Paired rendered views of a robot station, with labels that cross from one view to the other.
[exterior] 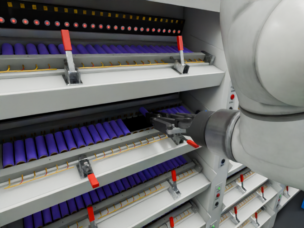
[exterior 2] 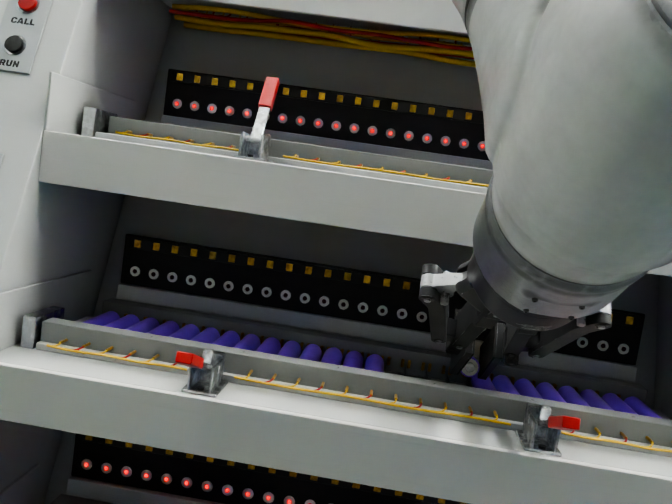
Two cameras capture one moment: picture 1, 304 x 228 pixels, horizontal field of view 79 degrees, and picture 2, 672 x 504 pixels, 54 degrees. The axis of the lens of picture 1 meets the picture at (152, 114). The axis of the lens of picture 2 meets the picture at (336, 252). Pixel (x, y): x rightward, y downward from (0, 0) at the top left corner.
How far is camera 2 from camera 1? 0.37 m
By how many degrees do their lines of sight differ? 50
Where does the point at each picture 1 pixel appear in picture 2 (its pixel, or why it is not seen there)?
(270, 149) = (489, 77)
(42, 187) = (102, 372)
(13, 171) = (80, 326)
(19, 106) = (142, 172)
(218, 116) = not seen: hidden behind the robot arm
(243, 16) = not seen: outside the picture
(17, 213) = (31, 399)
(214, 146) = (480, 240)
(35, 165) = (120, 333)
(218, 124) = not seen: hidden behind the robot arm
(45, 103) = (184, 179)
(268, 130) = (478, 30)
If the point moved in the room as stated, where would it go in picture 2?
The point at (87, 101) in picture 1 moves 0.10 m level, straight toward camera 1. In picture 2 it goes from (263, 200) to (211, 149)
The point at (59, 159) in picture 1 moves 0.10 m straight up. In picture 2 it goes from (169, 341) to (195, 231)
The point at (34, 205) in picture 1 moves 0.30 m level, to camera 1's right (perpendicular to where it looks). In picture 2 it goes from (64, 397) to (392, 462)
